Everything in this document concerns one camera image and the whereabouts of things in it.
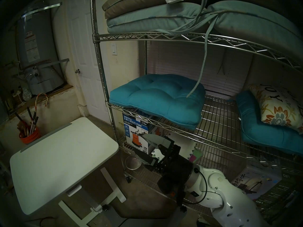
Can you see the white panel door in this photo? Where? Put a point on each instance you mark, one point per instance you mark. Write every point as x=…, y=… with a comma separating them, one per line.
x=82, y=51

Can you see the taupe chair cushion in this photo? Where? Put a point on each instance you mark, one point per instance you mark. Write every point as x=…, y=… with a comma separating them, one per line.
x=132, y=4

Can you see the grey water heater tank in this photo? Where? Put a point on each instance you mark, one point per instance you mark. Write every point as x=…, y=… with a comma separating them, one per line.
x=37, y=39

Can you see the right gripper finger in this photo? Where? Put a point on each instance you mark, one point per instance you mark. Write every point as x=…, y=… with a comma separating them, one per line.
x=146, y=158
x=158, y=140

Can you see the teal tufted seat cushion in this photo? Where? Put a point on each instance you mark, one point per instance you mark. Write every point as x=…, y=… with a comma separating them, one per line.
x=153, y=96
x=253, y=127

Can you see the white rolling overbed table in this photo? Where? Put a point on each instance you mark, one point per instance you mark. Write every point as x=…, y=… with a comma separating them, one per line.
x=59, y=158

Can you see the pink paper sheet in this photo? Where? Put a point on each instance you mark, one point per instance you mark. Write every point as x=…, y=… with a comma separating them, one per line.
x=193, y=157

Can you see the orange plastic bucket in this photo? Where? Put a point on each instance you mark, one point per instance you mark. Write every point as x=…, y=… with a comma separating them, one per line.
x=30, y=137

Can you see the white window blinds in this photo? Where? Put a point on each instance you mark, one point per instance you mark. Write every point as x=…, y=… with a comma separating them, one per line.
x=177, y=61

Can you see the crumpled foil lump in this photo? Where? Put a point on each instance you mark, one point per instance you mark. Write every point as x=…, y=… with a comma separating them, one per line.
x=26, y=94

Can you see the white zigzag edged paper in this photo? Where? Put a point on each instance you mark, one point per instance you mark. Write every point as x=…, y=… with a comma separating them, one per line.
x=187, y=146

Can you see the green paper sheet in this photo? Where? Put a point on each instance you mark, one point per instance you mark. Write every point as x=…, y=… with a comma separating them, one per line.
x=198, y=155

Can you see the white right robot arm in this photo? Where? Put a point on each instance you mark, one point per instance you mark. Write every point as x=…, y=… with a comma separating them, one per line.
x=225, y=195

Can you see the white light switch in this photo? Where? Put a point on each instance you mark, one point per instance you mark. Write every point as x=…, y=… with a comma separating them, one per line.
x=114, y=49

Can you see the floor lamp cardboard box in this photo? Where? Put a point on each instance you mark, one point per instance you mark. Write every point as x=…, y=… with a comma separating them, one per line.
x=258, y=184

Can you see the clear glass bowl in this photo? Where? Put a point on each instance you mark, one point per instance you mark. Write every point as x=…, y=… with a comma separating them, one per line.
x=133, y=162

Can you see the light blue chair cushion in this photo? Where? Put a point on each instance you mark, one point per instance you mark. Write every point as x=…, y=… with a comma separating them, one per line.
x=248, y=20
x=153, y=18

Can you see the utility pump cardboard box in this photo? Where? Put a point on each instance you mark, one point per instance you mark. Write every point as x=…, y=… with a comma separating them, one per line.
x=132, y=129

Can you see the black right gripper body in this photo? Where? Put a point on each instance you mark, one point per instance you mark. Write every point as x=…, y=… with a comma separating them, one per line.
x=175, y=172

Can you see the floral print throw pillow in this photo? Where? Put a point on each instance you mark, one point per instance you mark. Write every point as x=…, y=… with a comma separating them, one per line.
x=279, y=106

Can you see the striped candy cane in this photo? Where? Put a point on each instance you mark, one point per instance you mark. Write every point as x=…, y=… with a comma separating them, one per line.
x=36, y=98

